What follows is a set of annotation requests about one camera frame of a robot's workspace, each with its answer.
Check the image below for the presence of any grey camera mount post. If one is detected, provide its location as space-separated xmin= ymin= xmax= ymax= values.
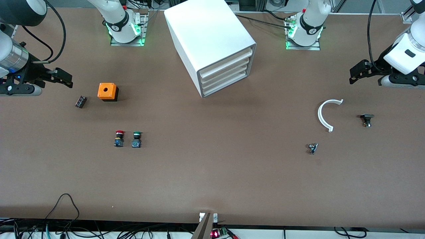
xmin=191 ymin=212 xmax=213 ymax=239

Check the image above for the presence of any black base power cable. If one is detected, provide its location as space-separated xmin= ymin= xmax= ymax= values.
xmin=234 ymin=13 xmax=294 ymax=30

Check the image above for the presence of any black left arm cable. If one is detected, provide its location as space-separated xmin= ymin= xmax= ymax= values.
xmin=367 ymin=0 xmax=381 ymax=72

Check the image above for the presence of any white curved plastic arc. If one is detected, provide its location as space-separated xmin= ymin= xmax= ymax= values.
xmin=318 ymin=99 xmax=344 ymax=133

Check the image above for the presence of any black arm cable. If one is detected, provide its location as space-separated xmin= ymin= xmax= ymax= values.
xmin=367 ymin=0 xmax=381 ymax=72
xmin=21 ymin=0 xmax=67 ymax=64

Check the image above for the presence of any circuit board with red light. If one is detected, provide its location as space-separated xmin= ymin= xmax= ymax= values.
xmin=210 ymin=227 xmax=239 ymax=239

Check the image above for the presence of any aluminium arm base plate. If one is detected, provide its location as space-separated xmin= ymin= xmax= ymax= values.
xmin=286 ymin=15 xmax=321 ymax=51
xmin=110 ymin=9 xmax=148 ymax=47

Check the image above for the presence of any red push button switch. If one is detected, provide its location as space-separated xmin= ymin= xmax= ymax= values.
xmin=114 ymin=130 xmax=126 ymax=147

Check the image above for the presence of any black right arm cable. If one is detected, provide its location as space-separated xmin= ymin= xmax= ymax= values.
xmin=21 ymin=0 xmax=67 ymax=64

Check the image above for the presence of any orange box with hole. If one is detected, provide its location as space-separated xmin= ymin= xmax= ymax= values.
xmin=97 ymin=83 xmax=119 ymax=102

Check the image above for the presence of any black looped cable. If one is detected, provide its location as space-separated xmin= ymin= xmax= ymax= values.
xmin=45 ymin=194 xmax=80 ymax=221

